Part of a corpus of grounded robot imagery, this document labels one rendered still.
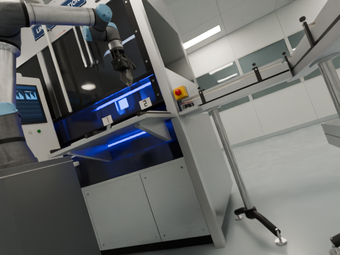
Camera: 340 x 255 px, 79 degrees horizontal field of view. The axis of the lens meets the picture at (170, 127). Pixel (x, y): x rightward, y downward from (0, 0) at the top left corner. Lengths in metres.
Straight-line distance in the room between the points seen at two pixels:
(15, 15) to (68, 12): 0.19
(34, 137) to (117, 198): 0.74
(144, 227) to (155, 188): 0.31
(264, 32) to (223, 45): 1.04
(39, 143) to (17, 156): 1.01
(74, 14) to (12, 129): 0.55
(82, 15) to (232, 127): 5.19
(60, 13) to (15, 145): 0.57
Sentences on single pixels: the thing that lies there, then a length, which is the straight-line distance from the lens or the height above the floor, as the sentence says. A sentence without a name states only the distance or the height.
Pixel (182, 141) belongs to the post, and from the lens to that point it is 1.32.
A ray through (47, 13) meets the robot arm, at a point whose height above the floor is 1.36.
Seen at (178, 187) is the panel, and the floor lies 0.42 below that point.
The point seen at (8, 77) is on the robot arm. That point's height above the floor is 1.16.
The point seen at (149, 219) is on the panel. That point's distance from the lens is 1.59.
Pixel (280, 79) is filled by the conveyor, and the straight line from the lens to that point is 1.38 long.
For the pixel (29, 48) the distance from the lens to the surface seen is 2.27.
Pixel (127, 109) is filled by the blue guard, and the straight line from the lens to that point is 1.49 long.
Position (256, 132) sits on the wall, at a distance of 5.87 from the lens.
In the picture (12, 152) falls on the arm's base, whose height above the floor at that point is 0.84.
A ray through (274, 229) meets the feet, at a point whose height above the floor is 0.07.
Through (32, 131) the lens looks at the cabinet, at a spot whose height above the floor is 1.11.
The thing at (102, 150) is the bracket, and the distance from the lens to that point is 1.56.
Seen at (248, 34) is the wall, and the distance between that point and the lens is 6.20.
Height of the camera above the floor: 0.72
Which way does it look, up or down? 4 degrees up
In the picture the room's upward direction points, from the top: 19 degrees counter-clockwise
